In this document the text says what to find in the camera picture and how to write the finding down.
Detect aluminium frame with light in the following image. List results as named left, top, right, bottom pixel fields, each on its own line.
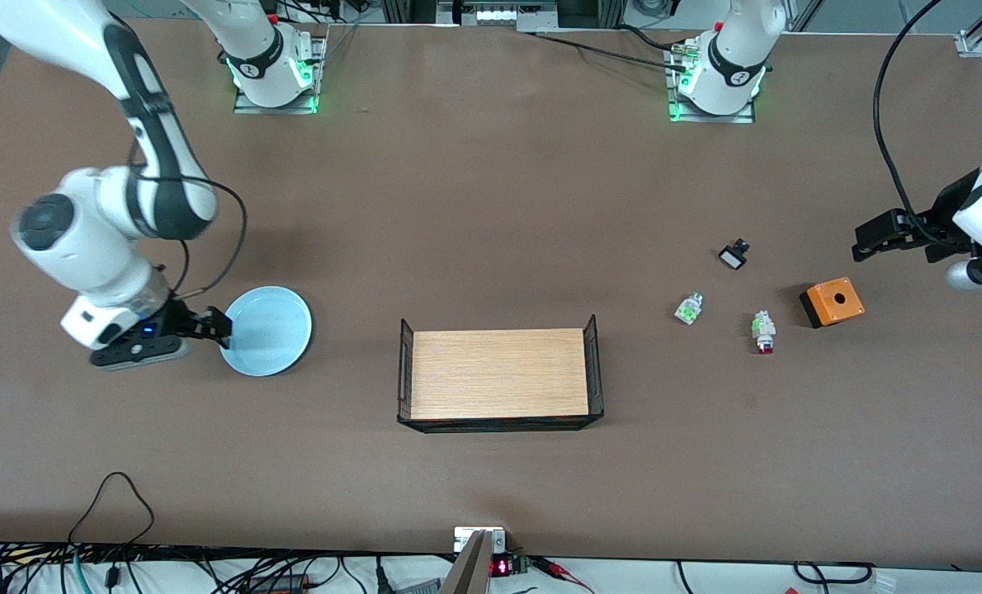
left=380, top=0, right=626, bottom=34

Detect thin black table cable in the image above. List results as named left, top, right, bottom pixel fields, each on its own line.
left=532, top=25, right=690, bottom=73

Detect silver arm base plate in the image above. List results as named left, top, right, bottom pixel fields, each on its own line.
left=664, top=40, right=758, bottom=125
left=234, top=31, right=328, bottom=116

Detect red clip lead wires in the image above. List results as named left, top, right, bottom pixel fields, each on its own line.
left=531, top=556, right=597, bottom=594

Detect orange button box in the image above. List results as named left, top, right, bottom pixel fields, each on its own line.
left=799, top=277, right=866, bottom=329

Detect wooden tray black wire sides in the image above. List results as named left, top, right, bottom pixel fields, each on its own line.
left=397, top=313, right=606, bottom=434

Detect silver camera bracket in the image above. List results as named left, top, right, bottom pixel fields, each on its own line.
left=454, top=526, right=507, bottom=554

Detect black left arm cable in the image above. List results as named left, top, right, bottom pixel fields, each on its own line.
left=873, top=0, right=946, bottom=244

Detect red push button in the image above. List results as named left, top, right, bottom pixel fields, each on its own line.
left=751, top=309, right=777, bottom=355

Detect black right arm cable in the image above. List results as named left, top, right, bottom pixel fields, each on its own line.
left=128, top=136, right=249, bottom=299

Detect black coiled cable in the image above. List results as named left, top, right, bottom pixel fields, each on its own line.
left=791, top=561, right=876, bottom=588

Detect light blue plate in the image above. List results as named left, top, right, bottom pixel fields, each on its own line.
left=220, top=285, right=314, bottom=378

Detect black adapter box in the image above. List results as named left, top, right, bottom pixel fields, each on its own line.
left=248, top=573, right=312, bottom=594

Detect grey mount bar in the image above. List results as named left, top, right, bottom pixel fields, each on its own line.
left=439, top=530, right=493, bottom=594

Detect black looped cable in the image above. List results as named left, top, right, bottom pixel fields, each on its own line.
left=68, top=471, right=156, bottom=552

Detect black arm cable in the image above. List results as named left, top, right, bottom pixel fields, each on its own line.
left=128, top=136, right=249, bottom=299
left=873, top=0, right=946, bottom=244

